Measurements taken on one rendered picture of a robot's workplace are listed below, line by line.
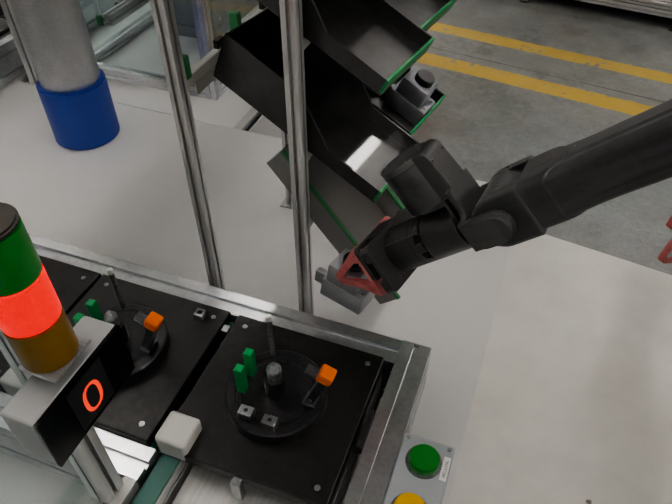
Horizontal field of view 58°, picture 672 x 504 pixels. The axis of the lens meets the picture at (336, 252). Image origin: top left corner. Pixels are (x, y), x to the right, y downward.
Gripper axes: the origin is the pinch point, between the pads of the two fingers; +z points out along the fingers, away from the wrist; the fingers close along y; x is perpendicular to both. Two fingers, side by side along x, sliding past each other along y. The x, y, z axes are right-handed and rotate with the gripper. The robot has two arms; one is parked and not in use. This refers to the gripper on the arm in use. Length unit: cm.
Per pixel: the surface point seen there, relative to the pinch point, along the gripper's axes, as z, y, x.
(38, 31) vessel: 62, -23, -67
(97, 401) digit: 4.6, 34.0, -8.0
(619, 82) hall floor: 64, -314, 59
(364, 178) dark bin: -4.3, -7.0, -8.6
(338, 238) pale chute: 7.5, -8.2, -2.3
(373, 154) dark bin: -2.1, -14.0, -9.9
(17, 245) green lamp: -9.9, 36.0, -23.0
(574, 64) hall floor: 83, -322, 39
